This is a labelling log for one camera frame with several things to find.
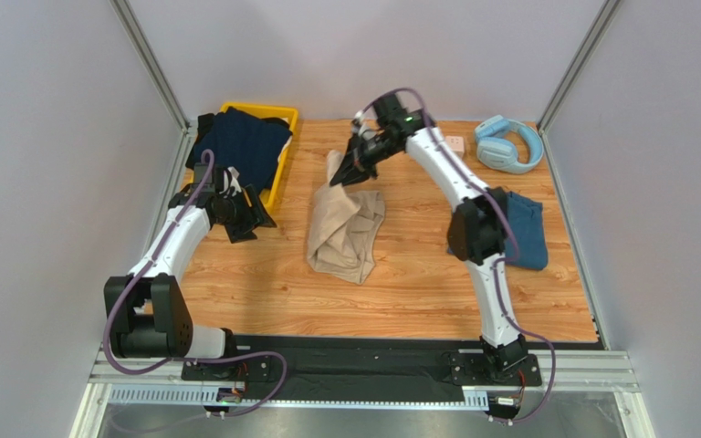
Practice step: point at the navy blue t-shirt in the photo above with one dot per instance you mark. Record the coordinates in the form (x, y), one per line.
(243, 141)

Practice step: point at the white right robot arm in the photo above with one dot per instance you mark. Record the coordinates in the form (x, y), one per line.
(503, 343)

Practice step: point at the yellow plastic bin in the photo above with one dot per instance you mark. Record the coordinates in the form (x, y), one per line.
(287, 114)

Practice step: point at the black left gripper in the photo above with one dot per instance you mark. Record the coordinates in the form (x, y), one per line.
(255, 215)

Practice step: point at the aluminium corner post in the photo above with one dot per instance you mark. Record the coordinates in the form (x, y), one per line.
(132, 26)
(582, 55)

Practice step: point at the right aluminium corner post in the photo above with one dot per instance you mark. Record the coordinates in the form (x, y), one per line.
(582, 55)

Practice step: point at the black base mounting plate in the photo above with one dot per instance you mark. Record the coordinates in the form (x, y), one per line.
(327, 369)

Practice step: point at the left aluminium corner post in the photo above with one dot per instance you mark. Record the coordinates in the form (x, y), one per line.
(132, 26)

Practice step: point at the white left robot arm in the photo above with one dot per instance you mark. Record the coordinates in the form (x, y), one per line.
(147, 312)

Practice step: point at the teal folded t-shirt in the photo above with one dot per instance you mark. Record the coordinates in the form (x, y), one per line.
(530, 234)

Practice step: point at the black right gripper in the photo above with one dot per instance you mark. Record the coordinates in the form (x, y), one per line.
(361, 152)

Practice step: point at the beige t-shirt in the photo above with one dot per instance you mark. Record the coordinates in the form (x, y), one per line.
(343, 228)

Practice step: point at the light blue headphones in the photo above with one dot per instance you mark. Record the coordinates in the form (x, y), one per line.
(495, 151)

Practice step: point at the small pink cube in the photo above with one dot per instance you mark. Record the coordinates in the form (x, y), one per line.
(456, 144)

